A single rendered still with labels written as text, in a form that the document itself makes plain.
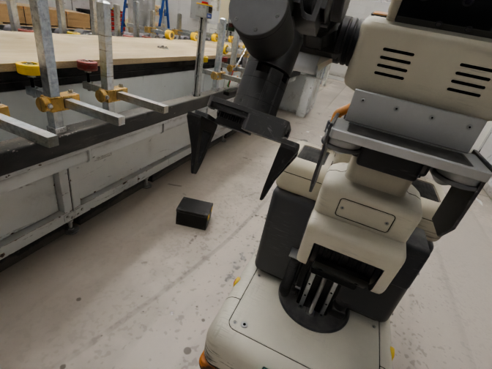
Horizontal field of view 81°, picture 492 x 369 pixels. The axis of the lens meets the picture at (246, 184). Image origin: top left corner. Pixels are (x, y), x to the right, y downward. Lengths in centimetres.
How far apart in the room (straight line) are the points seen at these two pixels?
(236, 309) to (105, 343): 55
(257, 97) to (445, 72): 37
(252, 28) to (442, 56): 39
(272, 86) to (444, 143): 37
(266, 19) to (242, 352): 95
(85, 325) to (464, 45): 147
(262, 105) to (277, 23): 10
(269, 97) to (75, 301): 134
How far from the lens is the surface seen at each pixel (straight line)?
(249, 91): 36
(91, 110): 117
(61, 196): 171
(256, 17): 31
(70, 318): 150
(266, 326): 112
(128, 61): 177
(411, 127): 62
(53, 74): 123
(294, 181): 99
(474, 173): 57
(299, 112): 495
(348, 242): 71
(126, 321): 144
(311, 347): 113
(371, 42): 62
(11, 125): 104
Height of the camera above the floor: 117
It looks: 29 degrees down
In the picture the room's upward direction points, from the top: 12 degrees clockwise
